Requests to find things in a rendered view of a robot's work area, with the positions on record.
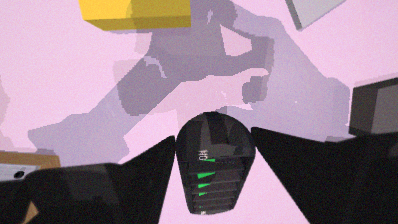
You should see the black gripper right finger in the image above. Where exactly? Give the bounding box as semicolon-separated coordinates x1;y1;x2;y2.
251;127;398;224

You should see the dark grey rounded unit with white label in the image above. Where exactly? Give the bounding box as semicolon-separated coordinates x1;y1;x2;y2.
175;111;256;215

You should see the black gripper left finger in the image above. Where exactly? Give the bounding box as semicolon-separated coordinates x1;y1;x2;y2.
23;135;176;224

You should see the light grey flat plate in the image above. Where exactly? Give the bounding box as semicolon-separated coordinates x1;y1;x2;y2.
285;0;344;31

